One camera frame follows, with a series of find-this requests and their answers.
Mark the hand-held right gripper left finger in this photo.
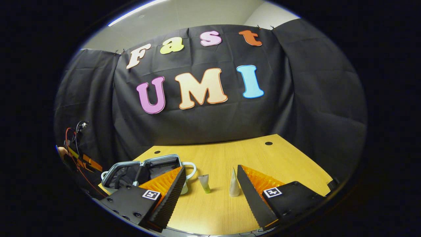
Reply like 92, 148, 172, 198
99, 166, 186, 231

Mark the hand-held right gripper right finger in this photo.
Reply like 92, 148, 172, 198
237, 165, 326, 231

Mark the white skin care tube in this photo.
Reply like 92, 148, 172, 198
229, 168, 241, 198

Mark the light blue suitcase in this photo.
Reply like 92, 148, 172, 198
100, 154, 197, 195

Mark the black backdrop cloth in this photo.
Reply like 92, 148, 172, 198
54, 18, 367, 198

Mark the red cable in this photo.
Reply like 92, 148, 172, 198
65, 127, 99, 195

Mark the black cable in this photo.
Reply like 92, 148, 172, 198
74, 120, 90, 156

